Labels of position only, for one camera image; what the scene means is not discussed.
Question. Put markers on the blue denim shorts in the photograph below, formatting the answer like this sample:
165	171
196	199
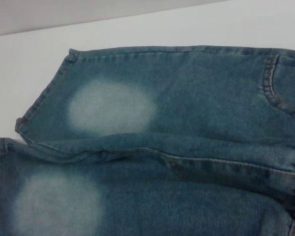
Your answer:
177	118

